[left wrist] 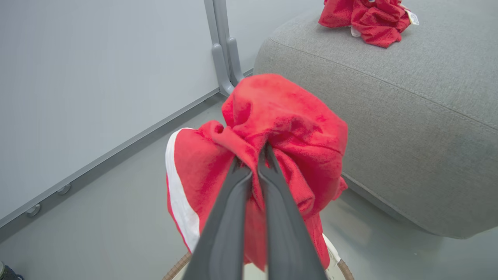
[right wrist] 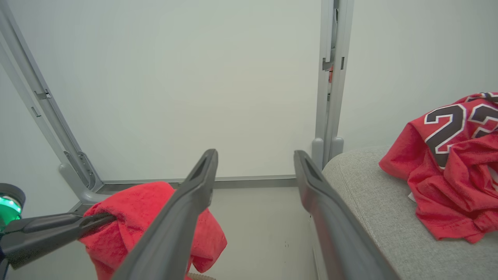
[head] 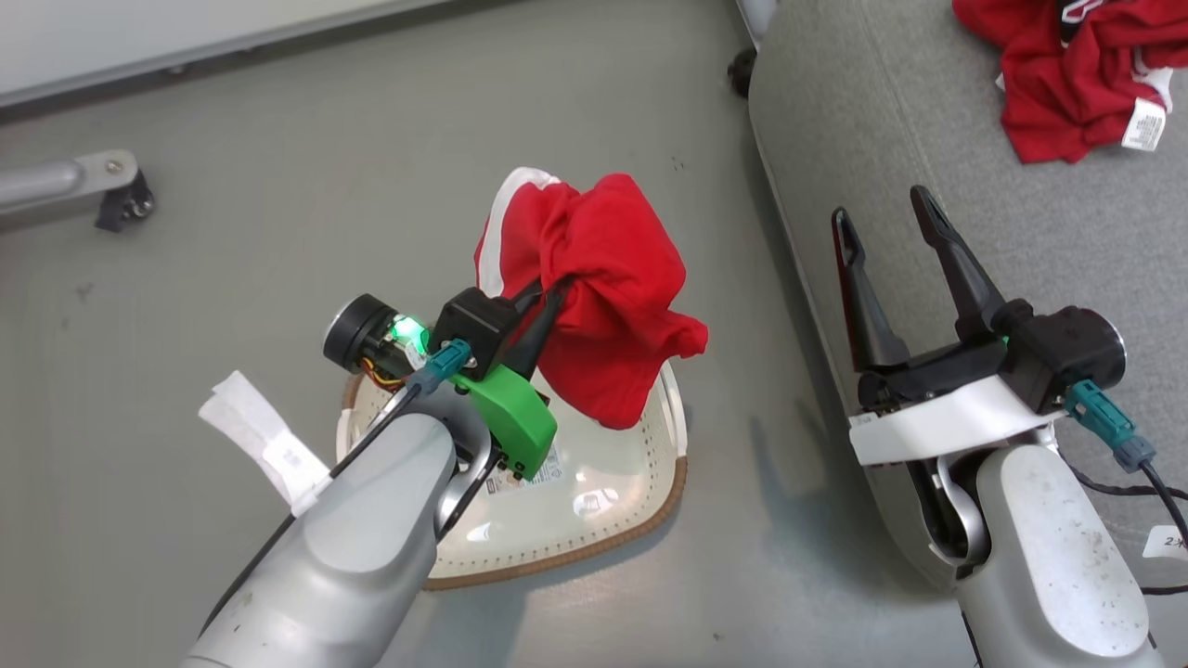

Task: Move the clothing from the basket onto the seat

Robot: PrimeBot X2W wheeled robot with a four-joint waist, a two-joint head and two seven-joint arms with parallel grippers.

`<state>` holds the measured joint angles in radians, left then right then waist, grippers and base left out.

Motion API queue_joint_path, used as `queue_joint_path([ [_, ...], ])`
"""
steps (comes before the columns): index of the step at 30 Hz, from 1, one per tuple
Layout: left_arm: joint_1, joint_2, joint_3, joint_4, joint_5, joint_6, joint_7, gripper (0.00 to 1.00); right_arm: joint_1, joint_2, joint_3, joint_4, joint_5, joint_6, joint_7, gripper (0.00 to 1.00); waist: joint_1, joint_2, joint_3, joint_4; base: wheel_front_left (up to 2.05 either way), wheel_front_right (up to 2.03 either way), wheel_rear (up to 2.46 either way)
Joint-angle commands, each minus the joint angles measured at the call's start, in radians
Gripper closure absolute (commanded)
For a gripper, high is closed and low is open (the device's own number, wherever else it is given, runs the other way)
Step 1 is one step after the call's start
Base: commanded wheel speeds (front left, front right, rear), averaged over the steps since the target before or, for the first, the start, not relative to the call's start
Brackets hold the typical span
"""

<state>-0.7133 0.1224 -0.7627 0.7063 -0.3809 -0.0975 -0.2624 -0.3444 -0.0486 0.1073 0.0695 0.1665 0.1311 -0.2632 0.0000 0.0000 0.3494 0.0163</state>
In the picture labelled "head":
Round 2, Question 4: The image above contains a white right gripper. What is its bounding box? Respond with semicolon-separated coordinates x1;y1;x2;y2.
831;186;1064;467

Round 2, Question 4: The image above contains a white tape tag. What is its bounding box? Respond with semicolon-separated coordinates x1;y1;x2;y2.
198;370;332;518

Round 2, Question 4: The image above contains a teal cable connector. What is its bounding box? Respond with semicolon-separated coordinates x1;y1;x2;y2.
1063;380;1158;472
406;339;471;398

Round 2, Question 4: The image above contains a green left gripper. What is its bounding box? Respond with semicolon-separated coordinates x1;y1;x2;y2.
323;281;569;481

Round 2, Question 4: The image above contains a grey metal stand leg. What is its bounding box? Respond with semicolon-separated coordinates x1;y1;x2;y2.
0;150;140;233

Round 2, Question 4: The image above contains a red garment on sofa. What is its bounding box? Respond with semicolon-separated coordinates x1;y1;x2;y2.
952;0;1188;165

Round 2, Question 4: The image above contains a cream plastic laundry basket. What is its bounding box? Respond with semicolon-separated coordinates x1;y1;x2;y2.
336;357;690;591

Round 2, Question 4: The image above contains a red garment with white band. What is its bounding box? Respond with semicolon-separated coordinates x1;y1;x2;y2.
473;167;709;430

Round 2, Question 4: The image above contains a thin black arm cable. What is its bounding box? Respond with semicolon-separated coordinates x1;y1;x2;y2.
1058;459;1188;595
200;385;423;641

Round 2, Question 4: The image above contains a white basket label sticker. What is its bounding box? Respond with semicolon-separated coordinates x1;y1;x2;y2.
487;448;564;493

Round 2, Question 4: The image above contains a grey fabric sofa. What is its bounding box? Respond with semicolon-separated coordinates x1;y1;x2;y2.
747;0;1188;595

